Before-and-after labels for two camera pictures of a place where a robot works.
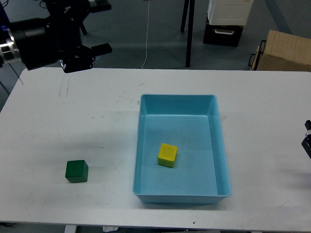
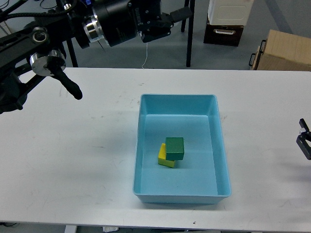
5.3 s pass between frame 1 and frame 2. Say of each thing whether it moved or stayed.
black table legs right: stayed
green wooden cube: moved
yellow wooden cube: stayed
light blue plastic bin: stayed
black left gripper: moved
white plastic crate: stayed
